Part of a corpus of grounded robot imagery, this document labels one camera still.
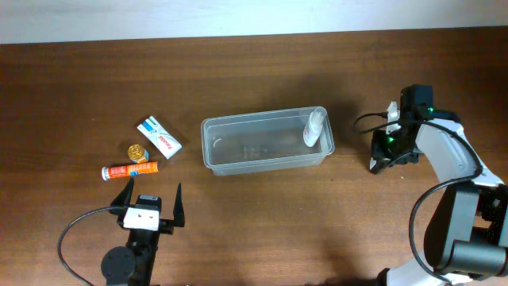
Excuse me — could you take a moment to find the white spray bottle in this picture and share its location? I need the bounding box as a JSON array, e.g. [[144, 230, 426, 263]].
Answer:
[[302, 107, 327, 147]]

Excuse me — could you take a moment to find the white Panadol medicine box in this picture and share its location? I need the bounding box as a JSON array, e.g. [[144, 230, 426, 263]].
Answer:
[[137, 116, 182, 159]]

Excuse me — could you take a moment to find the small gold-lid jar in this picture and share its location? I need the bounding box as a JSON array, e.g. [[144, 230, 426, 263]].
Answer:
[[127, 144, 149, 164]]

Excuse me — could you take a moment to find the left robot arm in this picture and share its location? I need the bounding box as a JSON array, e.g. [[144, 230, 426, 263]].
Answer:
[[101, 179, 185, 285]]

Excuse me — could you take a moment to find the clear plastic container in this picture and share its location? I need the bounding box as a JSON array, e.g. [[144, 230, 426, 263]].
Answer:
[[201, 106, 335, 176]]

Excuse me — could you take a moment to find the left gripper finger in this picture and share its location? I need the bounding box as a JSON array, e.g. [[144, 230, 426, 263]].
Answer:
[[173, 184, 186, 228], [110, 177, 134, 207]]

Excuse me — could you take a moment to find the orange tablet tube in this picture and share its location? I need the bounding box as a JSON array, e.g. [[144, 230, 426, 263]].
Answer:
[[101, 162, 159, 180]]

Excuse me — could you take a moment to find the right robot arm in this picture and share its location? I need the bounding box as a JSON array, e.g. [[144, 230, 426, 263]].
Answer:
[[369, 84, 507, 285]]

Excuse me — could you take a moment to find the black bottle white cap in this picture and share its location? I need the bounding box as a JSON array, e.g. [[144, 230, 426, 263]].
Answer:
[[369, 157, 390, 175]]

